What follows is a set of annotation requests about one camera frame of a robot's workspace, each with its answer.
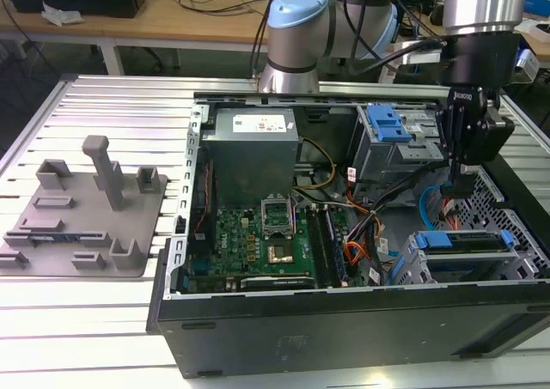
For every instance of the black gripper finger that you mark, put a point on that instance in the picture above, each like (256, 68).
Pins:
(470, 144)
(449, 140)

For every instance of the crumpled clear plastic bag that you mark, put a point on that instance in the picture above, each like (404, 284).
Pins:
(60, 15)

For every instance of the black graphics card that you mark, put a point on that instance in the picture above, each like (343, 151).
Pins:
(277, 282)

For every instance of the grey parts rack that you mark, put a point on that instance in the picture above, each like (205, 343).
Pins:
(86, 217)

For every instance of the black RAM slot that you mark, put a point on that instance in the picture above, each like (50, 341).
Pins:
(320, 247)

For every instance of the grey metal drive cage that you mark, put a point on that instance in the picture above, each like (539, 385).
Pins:
(378, 157)

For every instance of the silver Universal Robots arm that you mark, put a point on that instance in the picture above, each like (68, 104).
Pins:
(296, 32)

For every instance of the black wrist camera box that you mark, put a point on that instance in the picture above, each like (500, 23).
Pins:
(498, 137)

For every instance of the grey metal disk bay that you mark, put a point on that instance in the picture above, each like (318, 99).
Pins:
(468, 266)

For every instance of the wooden desk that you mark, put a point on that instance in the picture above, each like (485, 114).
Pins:
(180, 24)

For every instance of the blue drive latch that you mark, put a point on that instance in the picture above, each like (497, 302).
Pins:
(389, 125)

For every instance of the RAM stick in slot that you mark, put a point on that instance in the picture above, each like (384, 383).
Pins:
(337, 247)

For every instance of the blue cardboard box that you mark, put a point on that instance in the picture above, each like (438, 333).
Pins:
(539, 6)

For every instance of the grey power supply unit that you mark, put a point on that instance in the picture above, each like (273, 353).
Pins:
(251, 161)

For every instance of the black PC case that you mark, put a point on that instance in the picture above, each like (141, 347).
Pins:
(335, 337)

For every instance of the green motherboard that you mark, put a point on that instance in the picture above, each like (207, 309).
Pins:
(245, 247)

